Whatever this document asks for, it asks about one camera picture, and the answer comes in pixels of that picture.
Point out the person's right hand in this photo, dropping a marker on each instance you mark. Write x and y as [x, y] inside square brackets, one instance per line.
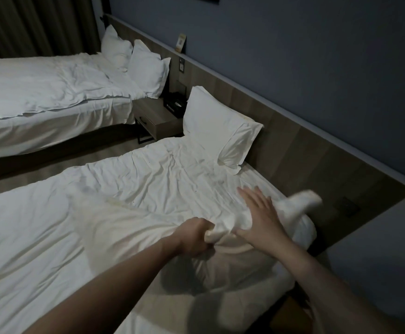
[263, 224]

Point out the person's left hand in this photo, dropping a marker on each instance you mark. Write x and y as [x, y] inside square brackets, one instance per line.
[188, 239]

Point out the person's right thumb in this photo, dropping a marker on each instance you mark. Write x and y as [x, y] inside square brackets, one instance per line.
[240, 233]

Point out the person's left fingers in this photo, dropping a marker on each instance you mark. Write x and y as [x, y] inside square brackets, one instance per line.
[204, 236]

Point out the white pillow with pillowcase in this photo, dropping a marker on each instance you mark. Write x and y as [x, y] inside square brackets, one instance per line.
[129, 233]

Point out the person's right forearm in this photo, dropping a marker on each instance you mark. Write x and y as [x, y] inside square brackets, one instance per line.
[331, 292]

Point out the person's left forearm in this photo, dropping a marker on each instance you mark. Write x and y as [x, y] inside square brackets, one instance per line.
[112, 295]

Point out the wooden nightstand with drawer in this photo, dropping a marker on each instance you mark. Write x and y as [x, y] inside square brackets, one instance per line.
[153, 116]

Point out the black tissue box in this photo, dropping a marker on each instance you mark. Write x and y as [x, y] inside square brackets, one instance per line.
[174, 102]

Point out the crumpled white duvet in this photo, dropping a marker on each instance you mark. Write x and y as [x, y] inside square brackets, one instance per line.
[38, 233]

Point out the small standing card sign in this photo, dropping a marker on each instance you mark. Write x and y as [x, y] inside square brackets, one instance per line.
[180, 42]

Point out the smooth white duvet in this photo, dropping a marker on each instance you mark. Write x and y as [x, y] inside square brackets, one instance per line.
[49, 83]

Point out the brown curtain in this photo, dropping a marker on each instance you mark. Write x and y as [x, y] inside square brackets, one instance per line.
[31, 24]

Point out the wooden headboard wall panel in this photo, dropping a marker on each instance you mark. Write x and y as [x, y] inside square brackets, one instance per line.
[293, 146]

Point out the wall switch panel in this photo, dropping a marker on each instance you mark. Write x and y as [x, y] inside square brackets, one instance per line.
[181, 65]

